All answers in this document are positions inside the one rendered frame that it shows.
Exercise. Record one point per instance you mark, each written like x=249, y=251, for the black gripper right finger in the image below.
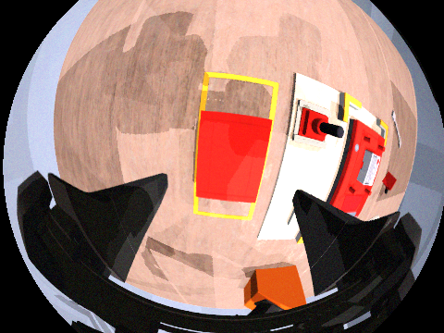
x=334, y=241

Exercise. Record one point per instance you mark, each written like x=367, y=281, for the yellow rectangular frame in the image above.
x=206, y=79

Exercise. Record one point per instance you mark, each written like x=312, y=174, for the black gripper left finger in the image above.
x=113, y=220

